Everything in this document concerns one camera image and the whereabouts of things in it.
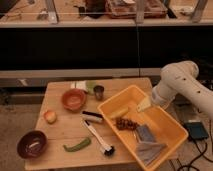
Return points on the yellow banana piece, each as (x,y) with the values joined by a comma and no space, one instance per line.
(119,113)

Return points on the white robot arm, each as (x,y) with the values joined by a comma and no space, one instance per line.
(181,78)

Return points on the orange bowl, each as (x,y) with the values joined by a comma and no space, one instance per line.
(73,99)

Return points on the black and white eraser brush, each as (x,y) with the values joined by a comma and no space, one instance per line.
(95,117)

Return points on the wooden table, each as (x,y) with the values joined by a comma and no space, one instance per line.
(69,129)

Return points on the green and white cloth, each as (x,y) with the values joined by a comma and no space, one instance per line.
(86,85)

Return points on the brown grape bunch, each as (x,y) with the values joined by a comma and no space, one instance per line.
(126,124)

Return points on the black floor box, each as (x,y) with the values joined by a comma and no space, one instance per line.
(196,131)

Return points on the white dish brush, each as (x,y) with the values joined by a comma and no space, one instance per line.
(107,149)

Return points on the green pepper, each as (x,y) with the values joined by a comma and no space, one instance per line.
(84,143)

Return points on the grey cloth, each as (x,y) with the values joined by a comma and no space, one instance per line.
(149,151)

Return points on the dark red bowl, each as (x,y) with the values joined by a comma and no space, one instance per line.
(32,144)

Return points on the small metal cup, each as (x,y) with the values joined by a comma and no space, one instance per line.
(99,92)

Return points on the peach apple toy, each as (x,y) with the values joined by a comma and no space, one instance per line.
(50,116)

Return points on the yellow cheese wedge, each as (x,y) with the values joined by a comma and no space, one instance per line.
(145,103)

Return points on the blue sponge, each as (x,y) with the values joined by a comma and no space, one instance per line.
(145,134)

